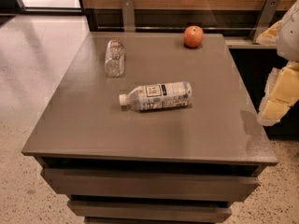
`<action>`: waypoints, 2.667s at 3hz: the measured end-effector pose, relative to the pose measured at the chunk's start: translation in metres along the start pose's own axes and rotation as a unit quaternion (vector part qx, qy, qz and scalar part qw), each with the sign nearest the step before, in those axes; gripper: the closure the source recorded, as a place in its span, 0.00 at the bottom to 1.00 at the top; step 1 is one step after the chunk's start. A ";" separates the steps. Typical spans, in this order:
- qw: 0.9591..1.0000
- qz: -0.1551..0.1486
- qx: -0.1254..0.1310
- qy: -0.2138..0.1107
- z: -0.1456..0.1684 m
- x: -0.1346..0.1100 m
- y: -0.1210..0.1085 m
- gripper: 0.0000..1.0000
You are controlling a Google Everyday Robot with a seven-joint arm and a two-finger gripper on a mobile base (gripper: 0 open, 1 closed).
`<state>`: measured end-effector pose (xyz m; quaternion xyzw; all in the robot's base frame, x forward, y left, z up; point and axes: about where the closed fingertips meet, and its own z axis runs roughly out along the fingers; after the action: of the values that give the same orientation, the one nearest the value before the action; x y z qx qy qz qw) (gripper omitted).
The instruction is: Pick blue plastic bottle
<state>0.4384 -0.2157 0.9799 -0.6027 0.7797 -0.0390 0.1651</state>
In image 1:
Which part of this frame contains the red apple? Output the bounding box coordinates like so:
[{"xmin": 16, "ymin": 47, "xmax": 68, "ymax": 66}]
[{"xmin": 183, "ymin": 25, "xmax": 204, "ymax": 49}]

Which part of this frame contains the lower grey drawer front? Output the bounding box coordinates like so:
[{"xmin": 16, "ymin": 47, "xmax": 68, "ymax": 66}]
[{"xmin": 68, "ymin": 201, "xmax": 232, "ymax": 223}]

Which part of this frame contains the grey metal bracket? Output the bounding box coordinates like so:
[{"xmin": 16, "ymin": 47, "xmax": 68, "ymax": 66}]
[
  {"xmin": 249, "ymin": 0, "xmax": 281, "ymax": 44},
  {"xmin": 121, "ymin": 0, "xmax": 135, "ymax": 32}
]

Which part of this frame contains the blue label plastic water bottle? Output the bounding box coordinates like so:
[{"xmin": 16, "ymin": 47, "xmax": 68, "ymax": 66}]
[{"xmin": 119, "ymin": 81, "xmax": 192, "ymax": 111}]

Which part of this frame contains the clear crinkled plastic bottle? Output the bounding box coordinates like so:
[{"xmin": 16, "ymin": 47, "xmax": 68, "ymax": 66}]
[{"xmin": 105, "ymin": 39, "xmax": 125, "ymax": 77}]

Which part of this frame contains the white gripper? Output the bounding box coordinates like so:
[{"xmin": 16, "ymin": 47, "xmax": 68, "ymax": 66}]
[{"xmin": 256, "ymin": 0, "xmax": 299, "ymax": 126}]

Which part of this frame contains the upper grey drawer front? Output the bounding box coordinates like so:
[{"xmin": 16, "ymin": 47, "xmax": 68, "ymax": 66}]
[{"xmin": 42, "ymin": 168, "xmax": 259, "ymax": 202}]

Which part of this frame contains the grey drawer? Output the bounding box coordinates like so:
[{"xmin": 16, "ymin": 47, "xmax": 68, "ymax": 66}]
[
  {"xmin": 42, "ymin": 168, "xmax": 259, "ymax": 202},
  {"xmin": 68, "ymin": 201, "xmax": 232, "ymax": 223}
]

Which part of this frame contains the right grey metal bracket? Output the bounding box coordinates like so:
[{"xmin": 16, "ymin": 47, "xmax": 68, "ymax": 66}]
[{"xmin": 249, "ymin": 0, "xmax": 281, "ymax": 44}]

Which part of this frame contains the grey drawer cabinet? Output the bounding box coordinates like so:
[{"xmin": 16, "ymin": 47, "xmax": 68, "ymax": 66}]
[{"xmin": 22, "ymin": 33, "xmax": 278, "ymax": 224}]

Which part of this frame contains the left grey metal bracket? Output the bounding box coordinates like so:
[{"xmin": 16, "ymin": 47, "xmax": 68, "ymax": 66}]
[{"xmin": 121, "ymin": 0, "xmax": 135, "ymax": 32}]

